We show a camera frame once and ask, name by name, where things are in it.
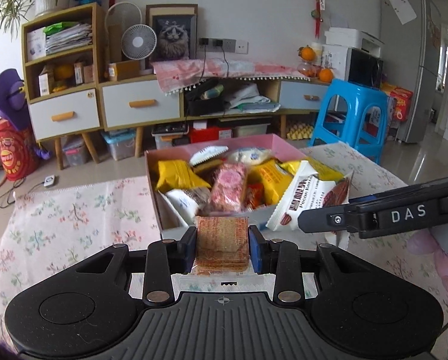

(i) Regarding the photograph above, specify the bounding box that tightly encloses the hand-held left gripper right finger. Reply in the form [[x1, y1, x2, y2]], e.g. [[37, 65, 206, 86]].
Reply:
[[247, 225, 376, 305]]

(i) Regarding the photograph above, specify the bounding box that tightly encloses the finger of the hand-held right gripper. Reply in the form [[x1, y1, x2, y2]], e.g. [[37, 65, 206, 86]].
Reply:
[[298, 204, 361, 235], [349, 174, 448, 208]]

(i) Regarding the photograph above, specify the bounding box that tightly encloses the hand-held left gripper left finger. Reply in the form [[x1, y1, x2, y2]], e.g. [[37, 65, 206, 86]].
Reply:
[[74, 227, 198, 307]]

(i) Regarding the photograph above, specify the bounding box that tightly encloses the white nut snack packet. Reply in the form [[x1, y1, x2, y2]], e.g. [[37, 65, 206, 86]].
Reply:
[[265, 160, 355, 250]]

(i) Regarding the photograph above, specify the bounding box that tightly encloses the clear brown crisp packet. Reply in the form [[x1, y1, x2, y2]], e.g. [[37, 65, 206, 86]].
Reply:
[[172, 215, 277, 293]]

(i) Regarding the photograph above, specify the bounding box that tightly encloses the large yellow snack packet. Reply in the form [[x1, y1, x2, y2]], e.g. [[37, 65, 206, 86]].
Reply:
[[248, 159, 297, 208]]

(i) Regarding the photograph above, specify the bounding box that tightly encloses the pink cake packet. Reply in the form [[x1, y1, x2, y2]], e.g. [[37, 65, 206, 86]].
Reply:
[[209, 163, 249, 214]]

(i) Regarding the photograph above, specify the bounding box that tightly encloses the white bread packet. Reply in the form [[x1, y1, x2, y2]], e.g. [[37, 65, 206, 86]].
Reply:
[[226, 147, 281, 166]]

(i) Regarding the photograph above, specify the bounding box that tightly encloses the white pastry snack packet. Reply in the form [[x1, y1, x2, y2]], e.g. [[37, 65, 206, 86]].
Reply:
[[188, 145, 228, 167]]

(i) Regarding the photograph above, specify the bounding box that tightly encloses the pink and white cardboard box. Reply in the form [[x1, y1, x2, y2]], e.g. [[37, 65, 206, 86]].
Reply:
[[144, 133, 311, 241]]

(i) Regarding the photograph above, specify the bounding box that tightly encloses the red and yellow carton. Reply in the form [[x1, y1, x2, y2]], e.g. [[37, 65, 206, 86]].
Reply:
[[381, 82, 414, 122]]

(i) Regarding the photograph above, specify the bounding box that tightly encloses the egg tray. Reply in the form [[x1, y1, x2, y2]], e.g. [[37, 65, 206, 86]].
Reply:
[[286, 124, 315, 141]]

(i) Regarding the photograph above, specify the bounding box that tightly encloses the silver refrigerator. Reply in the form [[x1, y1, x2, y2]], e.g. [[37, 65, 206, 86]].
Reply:
[[381, 0, 448, 144]]

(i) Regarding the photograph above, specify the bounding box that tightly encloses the blue plastic stool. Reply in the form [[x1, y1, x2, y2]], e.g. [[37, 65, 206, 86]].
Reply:
[[308, 79, 390, 165]]

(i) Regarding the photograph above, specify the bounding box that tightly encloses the dark lid storage box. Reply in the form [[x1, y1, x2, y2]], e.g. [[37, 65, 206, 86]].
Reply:
[[151, 123, 190, 151]]

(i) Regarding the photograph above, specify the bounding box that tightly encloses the clear plastic box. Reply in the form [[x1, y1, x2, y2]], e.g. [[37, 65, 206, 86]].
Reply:
[[233, 118, 269, 138]]

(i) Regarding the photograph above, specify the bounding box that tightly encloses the floral tablecloth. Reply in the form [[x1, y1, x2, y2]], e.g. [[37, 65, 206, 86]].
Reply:
[[0, 142, 448, 360]]

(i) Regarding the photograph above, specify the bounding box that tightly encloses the red box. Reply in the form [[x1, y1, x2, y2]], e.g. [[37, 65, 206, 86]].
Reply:
[[190, 125, 234, 144]]

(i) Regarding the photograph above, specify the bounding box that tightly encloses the blue lid storage box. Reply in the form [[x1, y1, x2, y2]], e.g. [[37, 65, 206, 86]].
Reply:
[[101, 129, 137, 162]]

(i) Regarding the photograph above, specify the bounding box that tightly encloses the black microwave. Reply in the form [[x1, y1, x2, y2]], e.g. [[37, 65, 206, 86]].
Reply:
[[348, 48, 384, 90]]

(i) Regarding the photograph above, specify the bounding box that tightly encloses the light blue drawer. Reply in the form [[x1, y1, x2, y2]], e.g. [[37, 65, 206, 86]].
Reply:
[[279, 80, 330, 111]]

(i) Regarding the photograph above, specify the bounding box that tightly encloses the pile of folded cloths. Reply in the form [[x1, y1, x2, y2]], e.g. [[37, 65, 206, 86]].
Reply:
[[224, 84, 281, 114]]

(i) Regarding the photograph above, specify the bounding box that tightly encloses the black bag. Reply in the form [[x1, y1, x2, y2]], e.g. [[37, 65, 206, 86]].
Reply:
[[186, 79, 226, 117]]

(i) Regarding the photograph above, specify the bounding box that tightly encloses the clear storage box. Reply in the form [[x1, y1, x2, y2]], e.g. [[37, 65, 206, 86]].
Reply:
[[62, 135, 90, 168]]

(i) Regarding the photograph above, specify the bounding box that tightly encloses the glass bowl of oranges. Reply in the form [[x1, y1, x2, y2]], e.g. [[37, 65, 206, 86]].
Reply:
[[296, 61, 321, 78]]

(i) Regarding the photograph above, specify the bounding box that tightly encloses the white drawer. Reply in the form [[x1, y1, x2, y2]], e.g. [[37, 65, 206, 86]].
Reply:
[[101, 79, 181, 128], [28, 89, 101, 141]]

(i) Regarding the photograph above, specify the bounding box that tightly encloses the white paper note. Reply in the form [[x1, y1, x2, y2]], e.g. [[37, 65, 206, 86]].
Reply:
[[387, 0, 416, 25]]

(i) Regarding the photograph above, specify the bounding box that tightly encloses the pink patterned cloth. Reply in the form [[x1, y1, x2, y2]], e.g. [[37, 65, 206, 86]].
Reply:
[[151, 58, 311, 96]]

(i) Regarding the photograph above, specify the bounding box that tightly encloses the red printed barrel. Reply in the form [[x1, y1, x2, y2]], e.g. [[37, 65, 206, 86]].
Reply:
[[0, 118, 41, 181]]

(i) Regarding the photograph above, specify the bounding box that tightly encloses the small brown box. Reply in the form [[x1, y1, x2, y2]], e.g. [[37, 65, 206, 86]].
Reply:
[[73, 58, 97, 85]]

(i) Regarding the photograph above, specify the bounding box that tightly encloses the wooden cabinet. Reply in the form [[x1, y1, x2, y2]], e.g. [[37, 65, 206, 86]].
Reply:
[[21, 3, 331, 171]]

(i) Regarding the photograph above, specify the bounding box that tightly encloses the small white fan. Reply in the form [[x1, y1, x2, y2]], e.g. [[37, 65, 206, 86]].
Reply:
[[121, 24, 158, 76]]

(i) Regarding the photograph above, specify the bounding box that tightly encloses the framed cat picture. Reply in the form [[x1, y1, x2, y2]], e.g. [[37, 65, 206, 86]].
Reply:
[[146, 4, 198, 62]]

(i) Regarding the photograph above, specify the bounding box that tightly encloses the small white box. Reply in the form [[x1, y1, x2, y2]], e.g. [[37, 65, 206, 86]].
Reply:
[[37, 65, 55, 97]]

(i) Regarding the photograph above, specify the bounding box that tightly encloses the purple plush toy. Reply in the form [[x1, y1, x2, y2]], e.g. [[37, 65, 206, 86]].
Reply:
[[0, 68, 52, 160]]

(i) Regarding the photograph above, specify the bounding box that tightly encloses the stack of papers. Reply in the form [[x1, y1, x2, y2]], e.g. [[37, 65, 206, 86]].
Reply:
[[44, 22, 94, 56]]

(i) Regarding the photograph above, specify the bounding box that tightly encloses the large white fan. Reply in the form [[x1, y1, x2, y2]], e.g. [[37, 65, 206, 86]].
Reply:
[[104, 2, 146, 64]]

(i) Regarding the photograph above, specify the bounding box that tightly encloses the white printed box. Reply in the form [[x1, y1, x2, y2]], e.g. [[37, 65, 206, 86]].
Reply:
[[26, 29, 46, 61]]

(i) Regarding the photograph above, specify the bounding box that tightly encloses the wall power socket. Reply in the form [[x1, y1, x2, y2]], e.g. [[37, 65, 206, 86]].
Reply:
[[199, 37, 249, 55]]

